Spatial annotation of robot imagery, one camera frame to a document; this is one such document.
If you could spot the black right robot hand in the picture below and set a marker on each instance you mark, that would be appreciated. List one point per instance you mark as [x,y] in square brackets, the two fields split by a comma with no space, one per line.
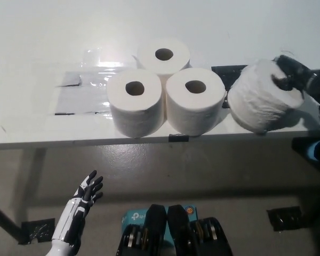
[293,72]

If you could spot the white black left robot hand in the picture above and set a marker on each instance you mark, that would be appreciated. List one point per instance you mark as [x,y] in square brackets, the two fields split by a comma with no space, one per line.
[77,210]

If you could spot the wrinkled white toilet paper roll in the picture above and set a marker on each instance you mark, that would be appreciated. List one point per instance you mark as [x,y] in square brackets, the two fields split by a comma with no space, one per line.
[258,106]

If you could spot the smooth white toilet paper roll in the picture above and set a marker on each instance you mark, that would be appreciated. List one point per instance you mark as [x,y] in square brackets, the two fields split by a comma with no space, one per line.
[193,112]
[134,114]
[149,58]

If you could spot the black floor tape patch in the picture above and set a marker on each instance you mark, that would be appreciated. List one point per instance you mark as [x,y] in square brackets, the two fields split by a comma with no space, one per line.
[284,218]
[37,230]

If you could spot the grey upright table leg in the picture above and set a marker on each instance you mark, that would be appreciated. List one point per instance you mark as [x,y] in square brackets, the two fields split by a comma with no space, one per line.
[38,173]

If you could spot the teal tp-link cardboard box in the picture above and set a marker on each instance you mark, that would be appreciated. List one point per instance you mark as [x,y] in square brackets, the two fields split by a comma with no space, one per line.
[132,218]

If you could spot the black square tape patch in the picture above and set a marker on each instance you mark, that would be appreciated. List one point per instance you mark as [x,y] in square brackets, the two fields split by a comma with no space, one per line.
[224,72]

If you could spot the black diagonal table leg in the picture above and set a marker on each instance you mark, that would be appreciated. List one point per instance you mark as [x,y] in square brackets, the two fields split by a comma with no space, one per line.
[4,218]

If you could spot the black object with blue spot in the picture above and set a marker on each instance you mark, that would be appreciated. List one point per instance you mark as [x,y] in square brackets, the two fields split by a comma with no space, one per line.
[302,148]

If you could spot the grey glossy tape patch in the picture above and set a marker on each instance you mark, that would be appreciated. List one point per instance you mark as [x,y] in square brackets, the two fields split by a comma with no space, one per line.
[80,98]

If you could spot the small black tape strip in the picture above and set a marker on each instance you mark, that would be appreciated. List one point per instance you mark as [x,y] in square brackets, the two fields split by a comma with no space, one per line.
[178,138]

